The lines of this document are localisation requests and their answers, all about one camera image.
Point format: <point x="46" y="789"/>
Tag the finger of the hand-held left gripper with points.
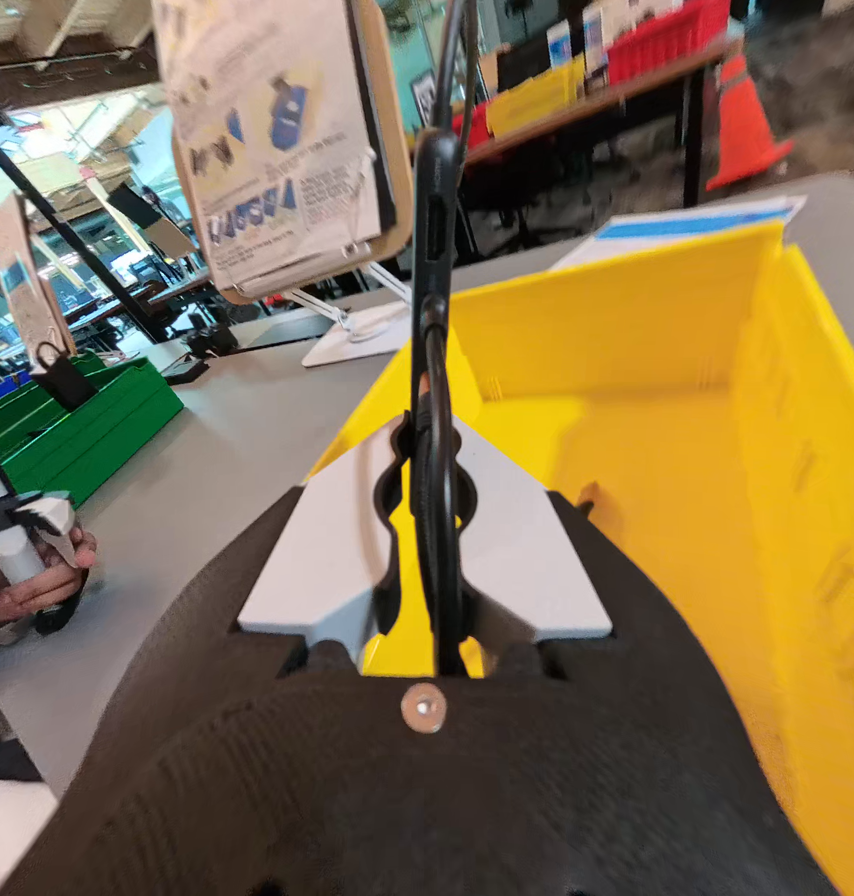
<point x="55" y="514"/>
<point x="61" y="549"/>

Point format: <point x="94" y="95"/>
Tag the white stand base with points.
<point x="357" y="343"/>

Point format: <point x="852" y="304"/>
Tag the cardboard card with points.
<point x="27" y="280"/>

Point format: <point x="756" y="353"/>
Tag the orange traffic cone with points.
<point x="745" y="133"/>

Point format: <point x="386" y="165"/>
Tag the yellow plastic bin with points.
<point x="644" y="455"/>

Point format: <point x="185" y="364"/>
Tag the instruction sheet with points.
<point x="273" y="140"/>

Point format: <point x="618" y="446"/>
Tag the small red bin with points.
<point x="472" y="129"/>

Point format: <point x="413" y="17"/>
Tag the person's left hand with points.
<point x="41" y="595"/>

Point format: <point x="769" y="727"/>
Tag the grey desk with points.
<point x="223" y="434"/>

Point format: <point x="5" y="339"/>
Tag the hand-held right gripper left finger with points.
<point x="315" y="567"/>

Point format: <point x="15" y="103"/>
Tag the long wooden table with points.
<point x="609" y="105"/>

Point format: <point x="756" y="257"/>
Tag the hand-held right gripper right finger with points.
<point x="532" y="574"/>

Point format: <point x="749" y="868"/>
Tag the small yellow storage bin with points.
<point x="532" y="101"/>

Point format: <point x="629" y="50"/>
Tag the printed paper sheets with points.
<point x="693" y="222"/>

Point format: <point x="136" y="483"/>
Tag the green plastic bin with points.
<point x="97" y="434"/>

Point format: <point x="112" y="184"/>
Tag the black pole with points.
<point x="62" y="231"/>

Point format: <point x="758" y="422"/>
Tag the wooden document board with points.
<point x="392" y="175"/>

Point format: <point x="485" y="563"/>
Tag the large red bin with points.
<point x="665" y="42"/>

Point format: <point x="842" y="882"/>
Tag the black USB hub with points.
<point x="434" y="168"/>

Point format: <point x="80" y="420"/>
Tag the black binder clip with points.
<point x="66" y="385"/>

